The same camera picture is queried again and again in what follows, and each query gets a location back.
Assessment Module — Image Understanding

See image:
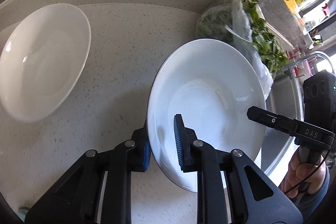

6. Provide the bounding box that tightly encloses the chrome sink faucet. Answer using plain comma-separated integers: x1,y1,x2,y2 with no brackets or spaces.
282,51,335,75

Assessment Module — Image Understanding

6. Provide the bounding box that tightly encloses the plastic bag of greens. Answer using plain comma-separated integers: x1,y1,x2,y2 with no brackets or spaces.
196,0,288,98

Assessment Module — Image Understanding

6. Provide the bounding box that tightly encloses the person's right hand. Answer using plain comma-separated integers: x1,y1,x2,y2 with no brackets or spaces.
279,150,327,198

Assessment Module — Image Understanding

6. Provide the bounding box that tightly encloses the plain white deep bowl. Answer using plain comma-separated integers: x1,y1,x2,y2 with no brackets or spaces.
146,39,265,192

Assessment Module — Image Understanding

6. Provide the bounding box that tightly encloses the stainless steel sink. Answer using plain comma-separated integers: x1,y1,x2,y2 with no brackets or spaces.
261,75,303,176

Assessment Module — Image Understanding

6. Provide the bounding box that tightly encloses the white bowl with gold rim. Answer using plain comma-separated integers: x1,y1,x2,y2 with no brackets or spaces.
1,3,91,123

